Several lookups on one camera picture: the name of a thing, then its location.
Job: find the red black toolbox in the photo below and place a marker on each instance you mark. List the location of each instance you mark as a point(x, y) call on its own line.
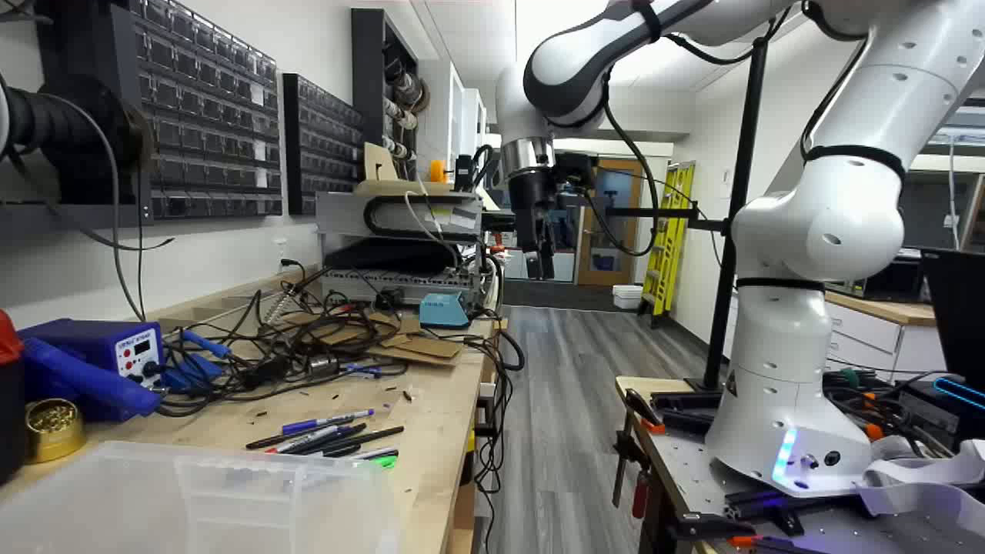
point(7, 411)

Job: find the black laptop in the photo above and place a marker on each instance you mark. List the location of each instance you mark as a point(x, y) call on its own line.
point(958, 313)

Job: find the white drawer cabinet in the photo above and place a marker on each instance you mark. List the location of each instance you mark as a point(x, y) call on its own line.
point(880, 333)

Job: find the wooden frame piece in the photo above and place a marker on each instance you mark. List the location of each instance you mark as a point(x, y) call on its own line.
point(381, 170)

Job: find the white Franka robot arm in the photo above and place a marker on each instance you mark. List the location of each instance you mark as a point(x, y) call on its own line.
point(820, 216)

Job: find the flat wooden board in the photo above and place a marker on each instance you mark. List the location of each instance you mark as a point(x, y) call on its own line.
point(417, 350)

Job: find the blue soldering station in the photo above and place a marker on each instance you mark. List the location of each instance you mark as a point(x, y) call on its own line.
point(133, 350)

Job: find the black case blue trim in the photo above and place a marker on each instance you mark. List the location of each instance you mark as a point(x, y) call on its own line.
point(943, 405)

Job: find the yellow ladder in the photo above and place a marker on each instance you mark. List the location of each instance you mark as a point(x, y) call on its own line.
point(670, 241)

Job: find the large parts drawer cabinet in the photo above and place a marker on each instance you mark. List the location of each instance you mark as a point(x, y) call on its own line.
point(203, 113)

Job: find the green pen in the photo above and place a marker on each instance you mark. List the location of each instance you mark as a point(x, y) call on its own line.
point(384, 460)

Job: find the long black pen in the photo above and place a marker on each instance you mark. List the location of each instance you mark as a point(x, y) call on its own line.
point(364, 440)

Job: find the blue plastic tool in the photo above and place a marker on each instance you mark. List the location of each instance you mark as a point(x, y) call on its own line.
point(203, 356)

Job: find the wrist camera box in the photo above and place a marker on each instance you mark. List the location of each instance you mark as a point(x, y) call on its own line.
point(573, 170)

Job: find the grey bench machine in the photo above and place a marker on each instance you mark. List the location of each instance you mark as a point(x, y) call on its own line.
point(394, 248)

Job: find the blue pen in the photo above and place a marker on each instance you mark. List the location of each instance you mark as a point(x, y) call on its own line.
point(328, 424)

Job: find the clear plastic bin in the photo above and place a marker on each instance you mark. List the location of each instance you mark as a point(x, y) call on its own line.
point(186, 503)

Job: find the black camera stand pole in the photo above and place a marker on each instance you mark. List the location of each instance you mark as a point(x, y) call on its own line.
point(731, 256)

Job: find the tall black wall rack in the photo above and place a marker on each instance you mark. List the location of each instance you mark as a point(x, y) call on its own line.
point(372, 82)

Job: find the thin black pen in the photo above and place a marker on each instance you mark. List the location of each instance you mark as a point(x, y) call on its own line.
point(273, 440)

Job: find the thick black marker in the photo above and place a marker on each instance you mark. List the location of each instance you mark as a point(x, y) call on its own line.
point(319, 437)

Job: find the small parts drawer cabinet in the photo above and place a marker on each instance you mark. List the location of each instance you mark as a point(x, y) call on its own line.
point(325, 144)

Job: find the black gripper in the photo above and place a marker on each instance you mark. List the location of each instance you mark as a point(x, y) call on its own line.
point(534, 209)

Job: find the orange small object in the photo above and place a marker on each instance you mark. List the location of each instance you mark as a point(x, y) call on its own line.
point(438, 172)

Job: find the small blue device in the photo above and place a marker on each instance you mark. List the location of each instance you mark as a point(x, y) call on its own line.
point(444, 313)

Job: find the grey robot mounting table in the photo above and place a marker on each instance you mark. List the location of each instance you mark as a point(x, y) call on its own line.
point(686, 481)

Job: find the black orange clamp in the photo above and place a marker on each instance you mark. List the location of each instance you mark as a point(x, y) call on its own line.
point(638, 435)

